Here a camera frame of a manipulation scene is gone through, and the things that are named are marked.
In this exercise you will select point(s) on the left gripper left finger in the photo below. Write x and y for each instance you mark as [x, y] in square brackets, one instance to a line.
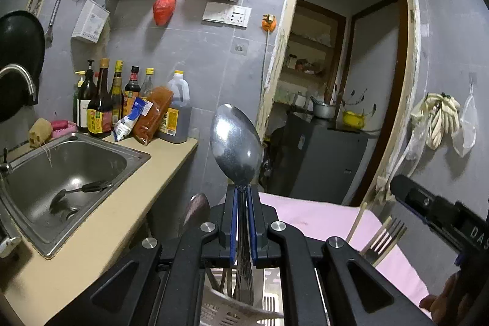
[160, 284]

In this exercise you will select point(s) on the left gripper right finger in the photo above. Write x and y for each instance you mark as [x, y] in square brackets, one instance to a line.
[324, 283]

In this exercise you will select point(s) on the silver fork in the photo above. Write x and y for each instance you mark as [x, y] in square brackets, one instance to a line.
[377, 253]

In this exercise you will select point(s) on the silver butter knife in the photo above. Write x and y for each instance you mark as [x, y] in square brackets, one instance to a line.
[197, 211]

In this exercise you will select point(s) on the large silver spoon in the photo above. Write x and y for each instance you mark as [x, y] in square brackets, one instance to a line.
[237, 150]

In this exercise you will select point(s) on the steel kitchen sink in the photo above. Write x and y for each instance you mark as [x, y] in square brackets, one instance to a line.
[68, 162]

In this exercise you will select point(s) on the person right hand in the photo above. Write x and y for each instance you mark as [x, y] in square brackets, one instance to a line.
[437, 304]

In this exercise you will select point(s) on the pink cloth table cover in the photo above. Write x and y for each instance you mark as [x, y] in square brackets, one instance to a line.
[321, 220]

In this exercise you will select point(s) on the white utensil holder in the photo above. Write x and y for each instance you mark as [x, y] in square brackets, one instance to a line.
[219, 309]

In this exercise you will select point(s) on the clear plastic bag right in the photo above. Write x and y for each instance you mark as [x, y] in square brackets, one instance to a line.
[464, 139]

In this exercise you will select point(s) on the black brush in sink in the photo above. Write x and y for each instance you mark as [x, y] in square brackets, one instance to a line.
[86, 189]

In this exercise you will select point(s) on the cream rubber gloves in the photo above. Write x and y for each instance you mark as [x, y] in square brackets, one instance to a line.
[440, 111]

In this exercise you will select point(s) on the dark cabinet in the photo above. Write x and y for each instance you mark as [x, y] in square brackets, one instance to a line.
[310, 159]

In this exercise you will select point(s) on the yellow bowl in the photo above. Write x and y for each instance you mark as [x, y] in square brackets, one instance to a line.
[353, 120]

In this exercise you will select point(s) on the small steel pot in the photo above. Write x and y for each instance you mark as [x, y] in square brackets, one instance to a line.
[323, 110]

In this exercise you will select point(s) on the blue white packet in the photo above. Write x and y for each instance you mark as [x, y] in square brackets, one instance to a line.
[126, 124]

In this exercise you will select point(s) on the dark soy sauce bottle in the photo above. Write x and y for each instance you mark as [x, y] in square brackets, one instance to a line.
[99, 111]

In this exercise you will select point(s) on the large oil jug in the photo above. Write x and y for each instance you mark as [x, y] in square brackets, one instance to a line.
[176, 122]

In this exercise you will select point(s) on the yellow cap sauce bottle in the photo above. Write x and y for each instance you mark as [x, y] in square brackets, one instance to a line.
[116, 93]

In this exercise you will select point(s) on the orange spice packet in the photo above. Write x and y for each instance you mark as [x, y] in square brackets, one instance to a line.
[158, 102]

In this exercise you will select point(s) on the tan sponge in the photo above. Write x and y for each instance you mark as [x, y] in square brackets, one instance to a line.
[39, 133]

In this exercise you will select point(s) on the clear yellow cap bottle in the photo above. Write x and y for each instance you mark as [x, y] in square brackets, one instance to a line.
[147, 85]

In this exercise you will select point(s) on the red cap sauce bottle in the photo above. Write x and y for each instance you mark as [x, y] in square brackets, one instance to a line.
[131, 91]

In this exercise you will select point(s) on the black pump bottle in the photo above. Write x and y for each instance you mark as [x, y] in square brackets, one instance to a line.
[85, 93]

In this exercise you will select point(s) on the wooden storage shelf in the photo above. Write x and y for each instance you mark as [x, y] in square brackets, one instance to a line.
[313, 51]

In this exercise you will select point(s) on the chrome faucet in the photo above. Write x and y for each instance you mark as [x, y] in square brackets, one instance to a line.
[20, 70]

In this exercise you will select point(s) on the hanging metal utensil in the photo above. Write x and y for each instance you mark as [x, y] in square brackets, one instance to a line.
[49, 32]

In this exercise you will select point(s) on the white paper box holder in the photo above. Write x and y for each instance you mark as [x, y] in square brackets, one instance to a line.
[90, 23]

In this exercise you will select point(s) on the red plastic bag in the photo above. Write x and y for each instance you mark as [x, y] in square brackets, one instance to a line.
[163, 11]

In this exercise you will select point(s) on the black wok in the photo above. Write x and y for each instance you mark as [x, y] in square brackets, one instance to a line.
[23, 43]

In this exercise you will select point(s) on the orange wall hook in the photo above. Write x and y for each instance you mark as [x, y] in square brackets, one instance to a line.
[268, 22]

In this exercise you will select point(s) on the white wall socket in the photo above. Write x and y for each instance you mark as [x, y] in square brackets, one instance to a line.
[223, 13]

